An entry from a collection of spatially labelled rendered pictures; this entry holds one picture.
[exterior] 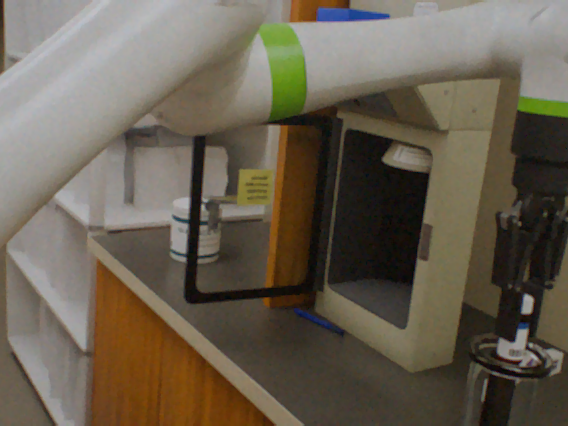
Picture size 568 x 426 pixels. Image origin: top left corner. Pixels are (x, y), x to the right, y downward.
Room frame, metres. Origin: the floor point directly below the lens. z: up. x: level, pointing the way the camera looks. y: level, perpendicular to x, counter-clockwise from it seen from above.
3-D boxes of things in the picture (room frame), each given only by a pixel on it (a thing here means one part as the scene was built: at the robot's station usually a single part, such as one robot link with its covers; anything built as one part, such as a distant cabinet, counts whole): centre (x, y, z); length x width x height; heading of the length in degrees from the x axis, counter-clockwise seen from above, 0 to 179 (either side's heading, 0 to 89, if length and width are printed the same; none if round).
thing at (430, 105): (1.32, -0.13, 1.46); 0.32 x 0.11 x 0.10; 35
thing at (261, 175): (1.40, 0.05, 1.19); 0.30 x 0.01 x 0.40; 118
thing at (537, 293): (0.87, -0.33, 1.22); 0.03 x 0.01 x 0.07; 35
